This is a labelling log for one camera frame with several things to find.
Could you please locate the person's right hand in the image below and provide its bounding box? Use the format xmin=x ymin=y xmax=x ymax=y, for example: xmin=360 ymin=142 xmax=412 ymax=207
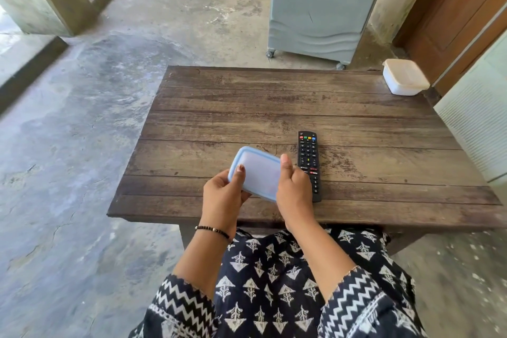
xmin=276 ymin=153 xmax=320 ymax=233

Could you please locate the person's left hand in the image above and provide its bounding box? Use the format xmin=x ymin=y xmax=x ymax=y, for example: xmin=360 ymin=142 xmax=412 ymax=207
xmin=202 ymin=164 xmax=252 ymax=234

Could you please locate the blue-rimmed plastic container lid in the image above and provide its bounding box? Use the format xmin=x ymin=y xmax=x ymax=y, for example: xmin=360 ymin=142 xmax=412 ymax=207
xmin=228 ymin=146 xmax=284 ymax=203

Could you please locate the person's right forearm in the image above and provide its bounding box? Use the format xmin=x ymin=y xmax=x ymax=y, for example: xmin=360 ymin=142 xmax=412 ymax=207
xmin=288 ymin=221 xmax=358 ymax=303

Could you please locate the person's left forearm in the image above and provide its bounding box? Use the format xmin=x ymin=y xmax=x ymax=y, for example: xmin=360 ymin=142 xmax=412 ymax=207
xmin=173 ymin=224 xmax=236 ymax=301

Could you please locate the black remote control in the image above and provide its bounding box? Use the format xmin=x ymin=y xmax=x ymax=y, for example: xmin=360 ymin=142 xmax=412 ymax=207
xmin=297 ymin=130 xmax=322 ymax=203

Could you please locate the wooden table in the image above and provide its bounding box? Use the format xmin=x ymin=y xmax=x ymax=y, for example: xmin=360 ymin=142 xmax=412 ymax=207
xmin=107 ymin=65 xmax=507 ymax=255

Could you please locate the black white patterned dress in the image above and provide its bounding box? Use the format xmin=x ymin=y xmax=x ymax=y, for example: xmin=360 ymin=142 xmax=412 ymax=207
xmin=129 ymin=228 xmax=428 ymax=338

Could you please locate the white plastic container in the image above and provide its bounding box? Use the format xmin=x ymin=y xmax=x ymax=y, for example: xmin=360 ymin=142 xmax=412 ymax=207
xmin=382 ymin=58 xmax=431 ymax=96

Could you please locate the grey air cooler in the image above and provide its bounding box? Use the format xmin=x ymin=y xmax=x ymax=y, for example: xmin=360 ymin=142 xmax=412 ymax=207
xmin=266 ymin=0 xmax=396 ymax=71

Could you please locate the white ribbed panel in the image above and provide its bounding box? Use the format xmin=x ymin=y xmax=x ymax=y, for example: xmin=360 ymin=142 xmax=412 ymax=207
xmin=433 ymin=31 xmax=507 ymax=184

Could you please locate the wooden door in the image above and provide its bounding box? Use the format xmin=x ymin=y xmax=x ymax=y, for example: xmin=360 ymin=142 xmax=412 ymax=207
xmin=394 ymin=0 xmax=507 ymax=97

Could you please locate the black beaded bracelet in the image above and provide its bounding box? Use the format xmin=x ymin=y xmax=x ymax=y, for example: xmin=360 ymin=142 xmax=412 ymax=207
xmin=194 ymin=225 xmax=231 ymax=240

